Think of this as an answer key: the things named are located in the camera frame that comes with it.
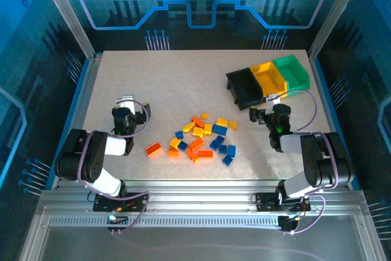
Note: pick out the black plastic bin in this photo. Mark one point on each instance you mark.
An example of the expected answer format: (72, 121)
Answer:
(247, 90)

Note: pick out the yellow lego brick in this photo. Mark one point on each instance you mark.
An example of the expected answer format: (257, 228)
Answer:
(233, 125)
(221, 122)
(174, 143)
(188, 126)
(207, 128)
(204, 116)
(198, 132)

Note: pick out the yellow plastic bin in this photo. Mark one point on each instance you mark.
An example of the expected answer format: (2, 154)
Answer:
(268, 79)

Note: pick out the blue lego brick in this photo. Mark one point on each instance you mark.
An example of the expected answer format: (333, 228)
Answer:
(217, 142)
(227, 159)
(222, 149)
(219, 130)
(182, 146)
(179, 134)
(231, 150)

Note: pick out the green plastic bin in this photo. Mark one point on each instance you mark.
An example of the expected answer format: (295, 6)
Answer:
(291, 71)

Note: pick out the orange lego brick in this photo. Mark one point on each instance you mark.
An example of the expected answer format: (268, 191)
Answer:
(197, 121)
(153, 149)
(196, 144)
(204, 154)
(192, 155)
(173, 152)

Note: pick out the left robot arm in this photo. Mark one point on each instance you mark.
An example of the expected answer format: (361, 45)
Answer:
(91, 157)

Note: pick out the blue table edge trim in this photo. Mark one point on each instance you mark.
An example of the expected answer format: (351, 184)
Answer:
(78, 90)
(324, 90)

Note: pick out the small controller board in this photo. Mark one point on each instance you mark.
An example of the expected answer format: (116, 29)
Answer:
(287, 224)
(117, 219)

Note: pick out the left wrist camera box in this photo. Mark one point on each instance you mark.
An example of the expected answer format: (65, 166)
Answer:
(126, 103)

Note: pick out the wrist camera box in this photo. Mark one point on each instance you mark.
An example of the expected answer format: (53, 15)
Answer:
(272, 98)
(126, 103)

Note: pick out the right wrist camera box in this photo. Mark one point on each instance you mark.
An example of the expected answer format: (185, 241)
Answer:
(272, 98)

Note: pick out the aluminium table side rail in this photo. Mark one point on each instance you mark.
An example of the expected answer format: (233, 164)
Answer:
(88, 90)

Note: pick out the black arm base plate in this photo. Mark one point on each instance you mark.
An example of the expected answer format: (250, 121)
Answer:
(264, 202)
(137, 203)

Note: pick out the aluminium frame beam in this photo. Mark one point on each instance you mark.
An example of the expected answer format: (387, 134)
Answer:
(198, 193)

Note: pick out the aluminium corner post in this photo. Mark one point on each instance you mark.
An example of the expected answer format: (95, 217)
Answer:
(336, 13)
(65, 13)

